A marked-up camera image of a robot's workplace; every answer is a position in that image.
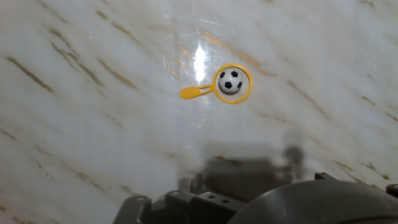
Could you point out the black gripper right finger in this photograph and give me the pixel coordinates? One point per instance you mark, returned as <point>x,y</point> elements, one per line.
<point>325,176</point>

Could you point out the small black white soccer ball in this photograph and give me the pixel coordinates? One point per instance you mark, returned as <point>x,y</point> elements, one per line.
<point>230,81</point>

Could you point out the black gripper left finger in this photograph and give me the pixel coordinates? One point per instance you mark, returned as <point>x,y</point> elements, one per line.
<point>186,208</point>

